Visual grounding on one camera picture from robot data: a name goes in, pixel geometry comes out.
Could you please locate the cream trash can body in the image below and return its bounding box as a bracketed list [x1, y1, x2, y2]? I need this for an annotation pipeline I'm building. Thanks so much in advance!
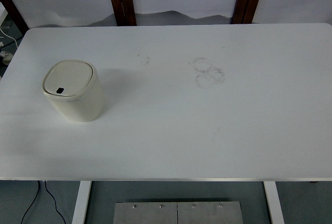
[42, 60, 105, 122]

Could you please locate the cream trash can lid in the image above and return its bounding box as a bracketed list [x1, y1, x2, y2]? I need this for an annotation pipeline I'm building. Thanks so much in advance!
[44, 61, 93, 96]

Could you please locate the left white table leg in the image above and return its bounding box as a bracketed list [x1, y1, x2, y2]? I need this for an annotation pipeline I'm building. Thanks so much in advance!
[72, 181, 92, 224]

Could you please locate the white table leg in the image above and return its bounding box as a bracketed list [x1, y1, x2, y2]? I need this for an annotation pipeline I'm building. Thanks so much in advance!
[264, 181, 285, 224]
[72, 181, 92, 224]

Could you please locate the right white table leg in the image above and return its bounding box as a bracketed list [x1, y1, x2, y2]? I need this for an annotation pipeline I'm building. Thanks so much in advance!
[264, 181, 285, 224]

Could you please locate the grey metal base plate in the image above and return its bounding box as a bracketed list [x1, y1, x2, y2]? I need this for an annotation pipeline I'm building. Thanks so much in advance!
[113, 201, 243, 223]

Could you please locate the black floor cable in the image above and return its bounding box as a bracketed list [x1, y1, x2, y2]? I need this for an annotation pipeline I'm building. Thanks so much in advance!
[20, 180, 68, 224]

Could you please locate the white cable on floor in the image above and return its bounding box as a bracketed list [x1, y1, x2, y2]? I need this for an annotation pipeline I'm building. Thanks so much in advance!
[0, 28, 19, 48]

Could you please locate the far-left brown wooden post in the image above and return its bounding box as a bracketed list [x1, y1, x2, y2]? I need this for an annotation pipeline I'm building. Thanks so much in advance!
[1, 0, 29, 35]

